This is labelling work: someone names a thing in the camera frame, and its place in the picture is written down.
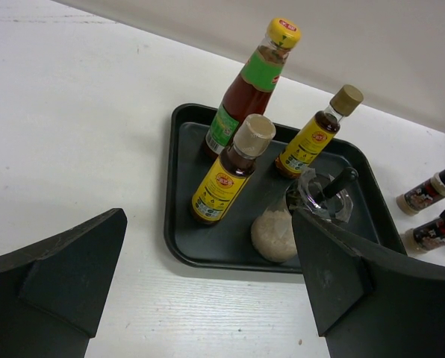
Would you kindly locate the small yellow label bottle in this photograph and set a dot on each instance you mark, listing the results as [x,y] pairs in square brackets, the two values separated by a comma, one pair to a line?
[310,141]

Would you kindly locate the red chili sauce bottle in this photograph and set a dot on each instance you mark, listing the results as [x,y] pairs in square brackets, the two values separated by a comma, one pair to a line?
[253,87]

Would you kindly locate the glass dispenser jar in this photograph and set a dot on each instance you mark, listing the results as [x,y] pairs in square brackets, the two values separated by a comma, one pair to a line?
[320,194]

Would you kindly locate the black plastic tray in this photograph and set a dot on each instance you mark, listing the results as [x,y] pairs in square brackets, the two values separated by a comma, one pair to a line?
[227,244]

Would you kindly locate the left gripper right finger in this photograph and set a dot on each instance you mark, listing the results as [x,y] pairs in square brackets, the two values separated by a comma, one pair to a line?
[367,300]

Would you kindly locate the black cap spice jar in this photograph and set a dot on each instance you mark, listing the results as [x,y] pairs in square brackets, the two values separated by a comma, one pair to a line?
[426,237]
[424,195]

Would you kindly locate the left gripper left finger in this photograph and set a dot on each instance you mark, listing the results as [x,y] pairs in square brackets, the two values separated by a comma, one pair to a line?
[53,292]

